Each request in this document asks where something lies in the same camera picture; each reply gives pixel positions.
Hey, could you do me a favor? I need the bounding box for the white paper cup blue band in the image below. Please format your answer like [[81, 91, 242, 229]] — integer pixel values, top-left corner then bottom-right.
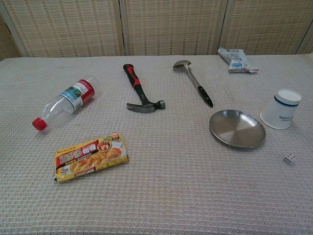
[[259, 89, 302, 130]]

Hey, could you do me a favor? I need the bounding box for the small white die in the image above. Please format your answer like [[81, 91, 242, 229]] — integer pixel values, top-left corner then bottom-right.
[[283, 153, 296, 166]]

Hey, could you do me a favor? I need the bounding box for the round stainless steel plate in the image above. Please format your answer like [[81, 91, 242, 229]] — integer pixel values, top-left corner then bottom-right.
[[209, 109, 267, 149]]

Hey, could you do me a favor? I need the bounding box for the red black claw hammer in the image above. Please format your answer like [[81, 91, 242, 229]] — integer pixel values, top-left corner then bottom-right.
[[123, 64, 167, 114]]

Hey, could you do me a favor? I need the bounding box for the yellow red curry box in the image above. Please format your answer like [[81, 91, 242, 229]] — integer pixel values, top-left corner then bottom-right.
[[53, 133, 130, 184]]

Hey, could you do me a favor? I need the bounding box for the beige waffle weave tablecloth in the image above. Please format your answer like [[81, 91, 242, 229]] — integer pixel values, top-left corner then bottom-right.
[[0, 54, 313, 235]]

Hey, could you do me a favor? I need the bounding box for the woven bamboo screen panel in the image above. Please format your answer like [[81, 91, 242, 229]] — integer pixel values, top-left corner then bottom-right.
[[296, 30, 313, 55], [0, 12, 24, 61], [121, 0, 228, 57], [0, 0, 124, 58], [219, 0, 313, 56]]

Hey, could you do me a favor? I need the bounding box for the clear plastic bottle red cap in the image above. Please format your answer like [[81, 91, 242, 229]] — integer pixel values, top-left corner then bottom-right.
[[32, 75, 101, 132]]

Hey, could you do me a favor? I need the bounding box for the white blue plastic packet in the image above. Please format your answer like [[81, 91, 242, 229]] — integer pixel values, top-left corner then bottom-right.
[[217, 47, 259, 74]]

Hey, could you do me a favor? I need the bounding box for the steel ladle black handle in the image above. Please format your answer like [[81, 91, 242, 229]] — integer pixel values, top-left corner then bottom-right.
[[172, 60, 214, 108]]

